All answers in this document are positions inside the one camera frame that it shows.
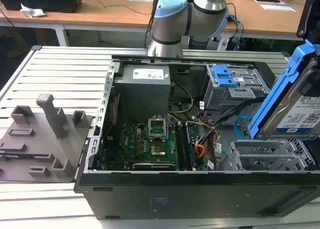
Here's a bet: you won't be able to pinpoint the hard disk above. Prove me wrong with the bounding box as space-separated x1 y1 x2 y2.
247 38 320 142

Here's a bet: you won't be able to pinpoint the grey metal disk bay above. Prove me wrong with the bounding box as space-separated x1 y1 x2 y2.
219 138 317 172

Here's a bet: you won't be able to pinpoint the blue drive cage latch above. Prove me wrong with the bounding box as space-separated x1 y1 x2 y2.
211 64 238 88

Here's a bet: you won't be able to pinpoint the black waste bin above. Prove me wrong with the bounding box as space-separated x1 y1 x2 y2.
189 36 210 50

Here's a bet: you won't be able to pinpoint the grey drive cage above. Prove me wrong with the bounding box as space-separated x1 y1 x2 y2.
202 63 272 116

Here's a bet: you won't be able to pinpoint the RAM stick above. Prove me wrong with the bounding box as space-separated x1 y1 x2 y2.
185 123 197 168

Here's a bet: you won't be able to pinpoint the metal socket cover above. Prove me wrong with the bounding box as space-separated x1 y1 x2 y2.
148 115 168 141

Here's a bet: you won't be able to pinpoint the grey power supply unit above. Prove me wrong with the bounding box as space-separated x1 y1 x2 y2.
113 64 172 117

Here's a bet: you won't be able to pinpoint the CPU socket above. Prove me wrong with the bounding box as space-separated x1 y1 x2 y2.
149 138 168 157

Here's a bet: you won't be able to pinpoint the wooden desk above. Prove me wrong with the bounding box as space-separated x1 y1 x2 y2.
0 0 320 42

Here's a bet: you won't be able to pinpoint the black graphics card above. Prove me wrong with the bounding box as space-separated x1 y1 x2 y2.
131 162 176 172

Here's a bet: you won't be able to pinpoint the green motherboard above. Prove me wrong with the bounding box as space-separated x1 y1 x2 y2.
96 121 216 172

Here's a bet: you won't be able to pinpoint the black PC case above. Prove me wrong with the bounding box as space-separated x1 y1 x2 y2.
73 54 320 221

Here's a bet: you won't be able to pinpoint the crumpled white paper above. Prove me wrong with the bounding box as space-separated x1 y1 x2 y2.
19 2 48 19

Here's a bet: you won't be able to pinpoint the grey parts rack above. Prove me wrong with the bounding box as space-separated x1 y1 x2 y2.
0 93 94 184

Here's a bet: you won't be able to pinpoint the blue cables behind arm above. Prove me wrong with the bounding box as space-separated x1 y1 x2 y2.
226 13 245 51

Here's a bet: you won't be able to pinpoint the black cable bundle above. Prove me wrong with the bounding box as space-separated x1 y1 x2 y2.
194 98 266 145

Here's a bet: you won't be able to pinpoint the blue disk wire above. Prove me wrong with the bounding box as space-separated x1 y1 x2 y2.
234 115 252 140

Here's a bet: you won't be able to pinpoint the yellow wire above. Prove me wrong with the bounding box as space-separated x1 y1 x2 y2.
167 82 195 114

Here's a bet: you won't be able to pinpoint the black cables beside arm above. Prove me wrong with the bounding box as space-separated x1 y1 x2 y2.
144 0 166 50

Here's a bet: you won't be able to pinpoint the orange wire bundle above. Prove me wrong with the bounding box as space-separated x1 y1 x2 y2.
195 127 220 162

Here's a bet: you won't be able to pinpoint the thin red wire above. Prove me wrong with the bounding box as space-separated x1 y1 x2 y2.
104 95 121 140

